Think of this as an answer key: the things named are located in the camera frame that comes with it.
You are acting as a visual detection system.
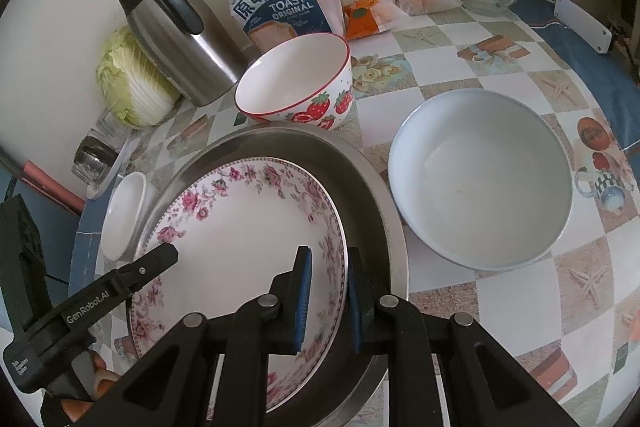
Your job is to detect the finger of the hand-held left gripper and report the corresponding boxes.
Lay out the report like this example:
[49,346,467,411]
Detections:
[112,242,180,295]

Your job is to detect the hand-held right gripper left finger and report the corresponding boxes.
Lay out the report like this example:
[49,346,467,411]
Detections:
[92,246,313,427]

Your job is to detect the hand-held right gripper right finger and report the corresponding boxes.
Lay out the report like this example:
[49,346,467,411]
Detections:
[347,247,583,427]

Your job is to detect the round pink floral plate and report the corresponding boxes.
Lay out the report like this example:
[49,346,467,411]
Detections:
[129,158,349,413]

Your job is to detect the stainless steel plate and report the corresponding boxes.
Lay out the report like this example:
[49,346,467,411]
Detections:
[134,124,411,427]

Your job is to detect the large white bowl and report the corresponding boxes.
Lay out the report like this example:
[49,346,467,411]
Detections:
[388,88,574,271]

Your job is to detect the person's left hand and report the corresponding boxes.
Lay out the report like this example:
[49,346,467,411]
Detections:
[59,351,122,424]

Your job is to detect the small white bowl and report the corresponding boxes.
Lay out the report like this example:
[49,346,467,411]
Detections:
[100,172,148,262]

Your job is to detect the black ribbed object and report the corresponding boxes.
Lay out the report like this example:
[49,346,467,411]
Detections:
[0,194,52,340]

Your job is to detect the glass cups on tray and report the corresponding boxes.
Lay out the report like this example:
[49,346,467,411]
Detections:
[85,142,136,200]

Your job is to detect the upturned clear glass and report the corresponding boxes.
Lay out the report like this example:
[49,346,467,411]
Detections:
[92,107,131,148]
[72,134,123,182]

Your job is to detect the napa cabbage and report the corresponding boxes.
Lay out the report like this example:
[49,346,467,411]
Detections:
[96,26,182,129]

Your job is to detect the stainless steel thermos jug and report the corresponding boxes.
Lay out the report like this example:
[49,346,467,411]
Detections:
[111,0,249,108]

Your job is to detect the strawberry print bowl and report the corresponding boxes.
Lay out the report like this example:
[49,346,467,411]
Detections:
[234,33,354,131]

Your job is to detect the white power bank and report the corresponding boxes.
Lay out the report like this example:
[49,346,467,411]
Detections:
[554,0,613,54]

